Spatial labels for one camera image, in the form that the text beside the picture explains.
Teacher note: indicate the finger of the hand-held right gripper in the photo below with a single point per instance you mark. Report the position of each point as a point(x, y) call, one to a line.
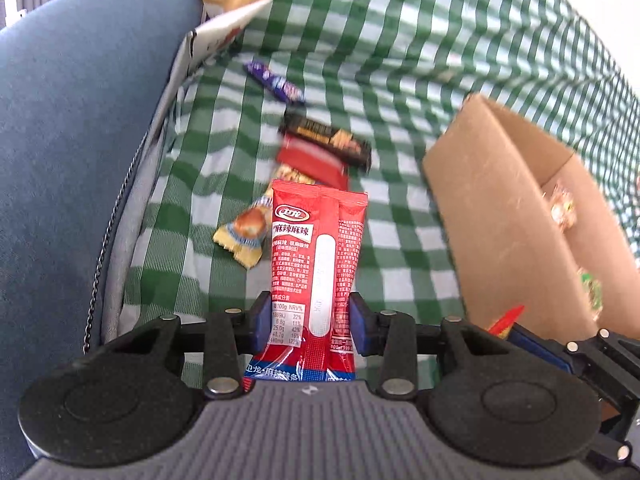
point(540, 347)
point(612, 450)

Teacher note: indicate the pale yellow snack packet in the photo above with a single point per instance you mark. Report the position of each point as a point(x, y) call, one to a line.
point(292, 175)

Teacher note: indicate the red yellow snack packet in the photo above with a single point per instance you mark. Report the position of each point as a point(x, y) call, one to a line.
point(505, 321)

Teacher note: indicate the plain red snack packet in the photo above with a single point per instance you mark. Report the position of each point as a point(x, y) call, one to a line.
point(310, 162)

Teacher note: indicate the yellow orange snack packet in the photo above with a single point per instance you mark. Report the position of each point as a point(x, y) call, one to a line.
point(245, 230)

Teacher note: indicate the purple snack packet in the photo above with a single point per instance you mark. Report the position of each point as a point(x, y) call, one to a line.
point(275, 82)

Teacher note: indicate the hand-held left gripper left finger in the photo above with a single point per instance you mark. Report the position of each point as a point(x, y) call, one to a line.
point(260, 321)

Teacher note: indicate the brown cardboard box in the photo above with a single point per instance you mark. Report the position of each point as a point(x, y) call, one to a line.
point(480, 200)

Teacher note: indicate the green snack packet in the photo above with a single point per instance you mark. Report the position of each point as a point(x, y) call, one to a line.
point(591, 292)

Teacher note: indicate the red white-print snack packet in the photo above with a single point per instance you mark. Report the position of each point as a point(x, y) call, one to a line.
point(310, 260)

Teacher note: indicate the blue sofa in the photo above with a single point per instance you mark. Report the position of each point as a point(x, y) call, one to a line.
point(60, 160)

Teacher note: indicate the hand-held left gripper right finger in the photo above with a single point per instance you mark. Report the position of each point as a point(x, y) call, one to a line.
point(360, 325)

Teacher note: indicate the green white checked cloth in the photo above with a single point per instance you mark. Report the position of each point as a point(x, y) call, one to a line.
point(390, 35)

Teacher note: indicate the shiny gold red packet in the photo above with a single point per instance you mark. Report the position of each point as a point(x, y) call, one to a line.
point(564, 207)

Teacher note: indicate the black snack bar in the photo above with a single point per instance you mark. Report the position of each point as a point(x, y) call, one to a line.
point(325, 135)

